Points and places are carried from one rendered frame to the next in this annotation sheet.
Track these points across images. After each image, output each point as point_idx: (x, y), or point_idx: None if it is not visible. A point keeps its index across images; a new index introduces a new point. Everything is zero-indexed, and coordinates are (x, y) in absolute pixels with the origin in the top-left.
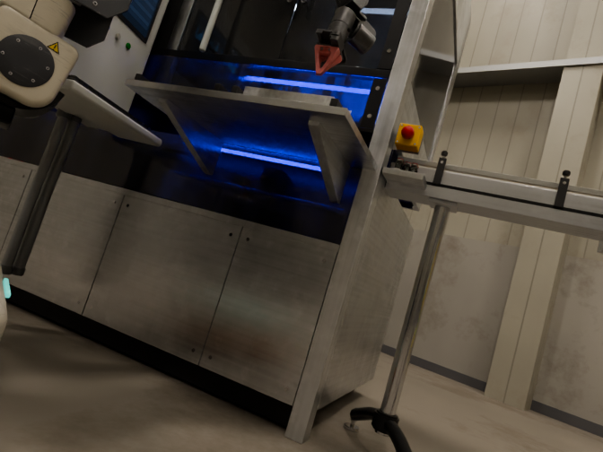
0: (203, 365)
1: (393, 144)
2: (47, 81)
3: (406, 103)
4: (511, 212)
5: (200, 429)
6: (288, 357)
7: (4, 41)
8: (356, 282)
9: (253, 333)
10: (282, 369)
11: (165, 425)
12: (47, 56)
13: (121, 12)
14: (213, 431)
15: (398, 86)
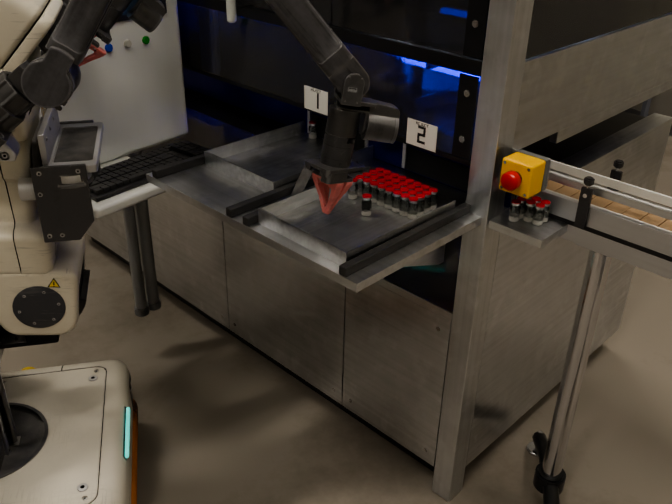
0: (346, 406)
1: None
2: (64, 313)
3: (527, 91)
4: None
5: (336, 499)
6: (421, 421)
7: (15, 303)
8: (491, 338)
9: (383, 388)
10: (417, 431)
11: (301, 502)
12: (52, 295)
13: (89, 226)
14: (349, 501)
15: (495, 93)
